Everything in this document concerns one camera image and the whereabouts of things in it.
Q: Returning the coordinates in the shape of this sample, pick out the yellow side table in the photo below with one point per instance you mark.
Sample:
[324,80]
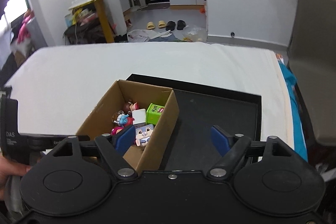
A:
[100,8]

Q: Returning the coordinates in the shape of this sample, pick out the white plastic bag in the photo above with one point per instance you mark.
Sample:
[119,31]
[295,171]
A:
[137,36]

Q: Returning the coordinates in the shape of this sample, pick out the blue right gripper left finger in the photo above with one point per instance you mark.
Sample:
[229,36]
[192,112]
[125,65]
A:
[124,139]

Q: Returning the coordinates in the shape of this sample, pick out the grey bunny cube toy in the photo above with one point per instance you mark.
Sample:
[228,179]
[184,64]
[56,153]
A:
[143,134]

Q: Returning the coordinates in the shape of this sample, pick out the black tray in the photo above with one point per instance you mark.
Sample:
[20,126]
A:
[201,107]

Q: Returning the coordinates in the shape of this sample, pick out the pink bear figurine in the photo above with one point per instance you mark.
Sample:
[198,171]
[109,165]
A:
[116,130]

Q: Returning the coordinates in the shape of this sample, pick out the green hexagonal box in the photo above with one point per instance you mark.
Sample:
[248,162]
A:
[154,113]

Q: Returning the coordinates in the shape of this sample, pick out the brown haired doll figurine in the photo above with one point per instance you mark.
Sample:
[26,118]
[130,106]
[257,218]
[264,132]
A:
[129,107]

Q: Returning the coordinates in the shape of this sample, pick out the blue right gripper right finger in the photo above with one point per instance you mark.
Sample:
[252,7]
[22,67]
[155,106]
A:
[221,140]

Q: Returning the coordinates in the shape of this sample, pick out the red crab toy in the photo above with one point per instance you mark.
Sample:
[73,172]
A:
[121,119]

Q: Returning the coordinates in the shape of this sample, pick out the grey chair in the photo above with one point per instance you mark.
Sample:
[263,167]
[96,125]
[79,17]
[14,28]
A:
[312,60]

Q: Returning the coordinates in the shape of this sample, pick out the white charger plug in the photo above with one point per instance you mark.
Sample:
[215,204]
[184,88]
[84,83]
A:
[139,116]

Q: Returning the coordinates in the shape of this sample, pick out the brown cardboard box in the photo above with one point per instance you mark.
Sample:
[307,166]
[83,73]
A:
[101,119]

